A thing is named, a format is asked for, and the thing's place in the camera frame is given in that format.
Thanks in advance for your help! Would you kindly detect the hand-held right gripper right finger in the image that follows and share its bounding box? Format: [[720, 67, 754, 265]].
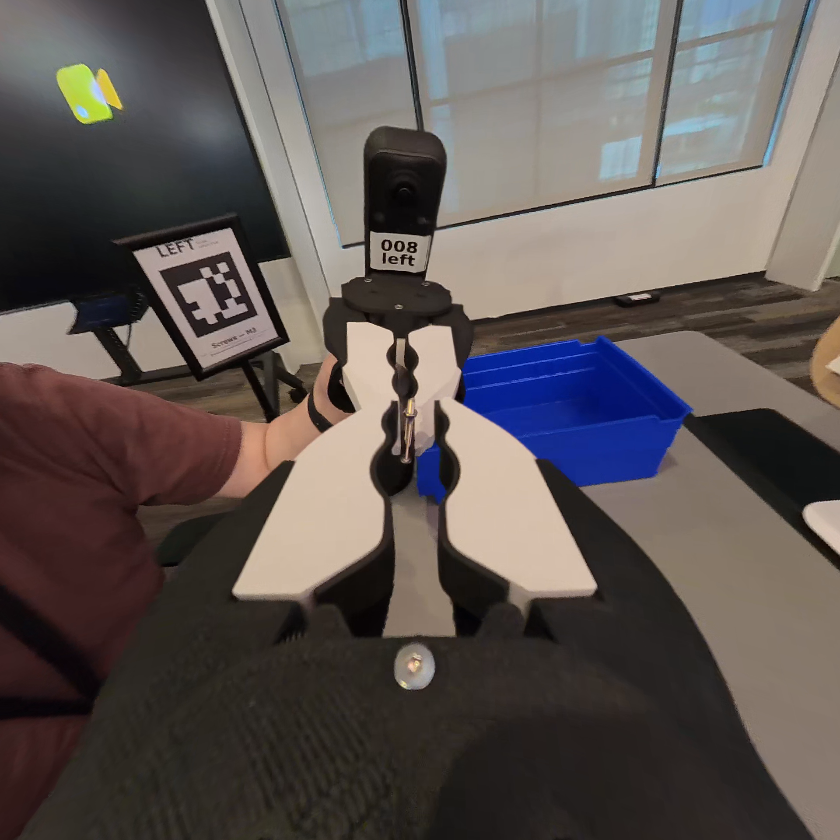
[[433, 397, 598, 636]]

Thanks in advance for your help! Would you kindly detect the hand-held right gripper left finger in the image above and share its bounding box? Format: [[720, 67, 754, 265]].
[[231, 399, 403, 636]]

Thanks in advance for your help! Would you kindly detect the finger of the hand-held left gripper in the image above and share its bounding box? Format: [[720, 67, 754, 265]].
[[341, 322, 400, 413], [407, 323, 460, 455]]

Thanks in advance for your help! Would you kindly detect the small metal bolt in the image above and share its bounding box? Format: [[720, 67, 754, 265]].
[[398, 399, 420, 465]]

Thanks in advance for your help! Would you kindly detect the person's left forearm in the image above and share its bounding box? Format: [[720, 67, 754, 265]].
[[223, 410, 316, 503]]

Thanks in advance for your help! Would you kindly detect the person's left hand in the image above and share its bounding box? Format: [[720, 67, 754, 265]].
[[307, 357, 357, 434]]

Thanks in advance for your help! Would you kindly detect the black sign stand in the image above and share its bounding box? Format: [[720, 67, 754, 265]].
[[239, 351, 309, 424]]

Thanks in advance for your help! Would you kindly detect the blue plastic bin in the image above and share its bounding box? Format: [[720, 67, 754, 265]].
[[416, 336, 694, 504]]

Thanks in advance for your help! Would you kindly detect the large gridded window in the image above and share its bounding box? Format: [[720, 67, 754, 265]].
[[276, 0, 821, 248]]

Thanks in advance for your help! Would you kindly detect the framed marker sign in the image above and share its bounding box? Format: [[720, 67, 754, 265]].
[[113, 211, 291, 382]]

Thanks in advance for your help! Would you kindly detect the person in maroon shirt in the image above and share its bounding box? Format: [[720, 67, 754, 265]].
[[0, 361, 244, 840]]

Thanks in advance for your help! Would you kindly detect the black floor stand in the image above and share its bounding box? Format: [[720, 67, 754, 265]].
[[85, 325, 143, 388]]

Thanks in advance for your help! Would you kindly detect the black desk mat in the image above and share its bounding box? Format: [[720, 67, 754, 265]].
[[682, 408, 840, 578]]

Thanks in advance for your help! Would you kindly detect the white flat board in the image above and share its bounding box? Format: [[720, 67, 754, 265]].
[[802, 500, 840, 556]]

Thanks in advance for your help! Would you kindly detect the brown cardboard box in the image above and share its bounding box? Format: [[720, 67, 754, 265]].
[[810, 327, 840, 396]]

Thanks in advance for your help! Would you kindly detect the large black wall screen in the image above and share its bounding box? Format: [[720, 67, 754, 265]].
[[0, 0, 294, 316]]

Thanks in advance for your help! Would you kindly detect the black lanyard strap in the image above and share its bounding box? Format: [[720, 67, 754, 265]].
[[0, 583, 101, 720]]

